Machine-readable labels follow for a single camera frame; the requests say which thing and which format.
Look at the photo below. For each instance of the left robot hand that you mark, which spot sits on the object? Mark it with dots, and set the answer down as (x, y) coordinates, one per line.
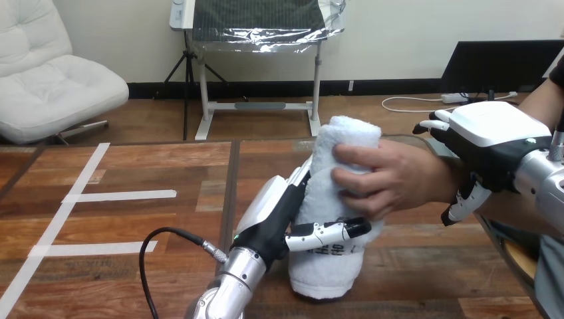
(269, 224)

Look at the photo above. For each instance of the person's hand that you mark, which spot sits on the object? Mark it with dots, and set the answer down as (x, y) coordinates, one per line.
(401, 176)

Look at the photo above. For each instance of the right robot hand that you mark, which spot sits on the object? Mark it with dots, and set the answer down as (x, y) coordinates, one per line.
(493, 123)

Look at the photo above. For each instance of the white towel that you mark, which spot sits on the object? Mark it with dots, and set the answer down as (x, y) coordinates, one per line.
(324, 193)

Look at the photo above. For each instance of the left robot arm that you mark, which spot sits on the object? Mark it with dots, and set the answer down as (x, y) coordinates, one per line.
(233, 281)

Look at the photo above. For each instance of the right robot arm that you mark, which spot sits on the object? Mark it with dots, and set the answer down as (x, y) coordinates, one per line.
(542, 180)

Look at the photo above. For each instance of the white power strip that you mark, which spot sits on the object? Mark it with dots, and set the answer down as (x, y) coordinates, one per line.
(454, 97)

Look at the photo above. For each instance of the dark screen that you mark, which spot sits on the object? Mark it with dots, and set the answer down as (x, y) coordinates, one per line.
(493, 66)

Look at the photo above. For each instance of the white desk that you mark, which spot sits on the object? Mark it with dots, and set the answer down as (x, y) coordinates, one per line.
(203, 88)

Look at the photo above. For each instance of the black tripod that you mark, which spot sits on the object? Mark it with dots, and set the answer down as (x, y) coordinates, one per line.
(189, 66)

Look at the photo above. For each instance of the foil sheet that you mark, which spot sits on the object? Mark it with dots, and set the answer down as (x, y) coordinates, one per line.
(264, 35)

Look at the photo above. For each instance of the white cushioned chair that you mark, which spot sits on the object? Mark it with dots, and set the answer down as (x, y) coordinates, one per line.
(48, 83)

